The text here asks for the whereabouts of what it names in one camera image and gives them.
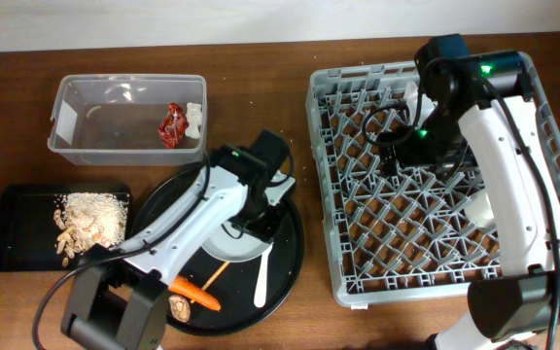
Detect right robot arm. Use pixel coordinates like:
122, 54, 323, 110
373, 34, 560, 349

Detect round black tray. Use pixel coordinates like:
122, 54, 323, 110
132, 163, 305, 336

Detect clear plastic bin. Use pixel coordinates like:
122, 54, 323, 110
47, 74, 207, 166

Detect white plastic fork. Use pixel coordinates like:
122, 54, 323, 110
254, 244, 273, 308

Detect white tissue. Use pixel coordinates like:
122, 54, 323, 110
185, 102, 203, 139

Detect rice and peanut shells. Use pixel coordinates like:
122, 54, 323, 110
52, 192, 130, 267

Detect grey plate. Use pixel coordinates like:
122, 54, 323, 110
201, 223, 271, 263

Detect orange carrot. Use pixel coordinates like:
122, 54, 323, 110
169, 276, 221, 311

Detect red snack wrapper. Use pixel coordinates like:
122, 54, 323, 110
158, 103, 189, 149

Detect wooden chopstick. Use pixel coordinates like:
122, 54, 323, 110
200, 262, 230, 291

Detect small white cup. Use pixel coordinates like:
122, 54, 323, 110
464, 189, 495, 228

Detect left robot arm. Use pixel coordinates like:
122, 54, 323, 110
60, 130, 295, 349

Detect black rectangular tray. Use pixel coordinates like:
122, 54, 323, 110
0, 182, 132, 272

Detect brown mushroom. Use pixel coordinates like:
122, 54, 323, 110
168, 295, 191, 323

